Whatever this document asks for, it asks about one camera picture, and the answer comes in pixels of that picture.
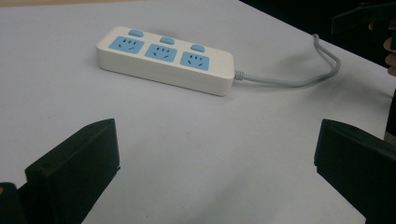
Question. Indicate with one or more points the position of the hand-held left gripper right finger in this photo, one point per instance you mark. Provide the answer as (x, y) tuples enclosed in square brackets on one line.
[(358, 165)]

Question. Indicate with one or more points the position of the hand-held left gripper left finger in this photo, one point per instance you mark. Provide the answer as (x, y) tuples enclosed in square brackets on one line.
[(74, 168)]

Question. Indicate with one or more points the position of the white power strip blue sockets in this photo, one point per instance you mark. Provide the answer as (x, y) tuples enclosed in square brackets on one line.
[(174, 67)]

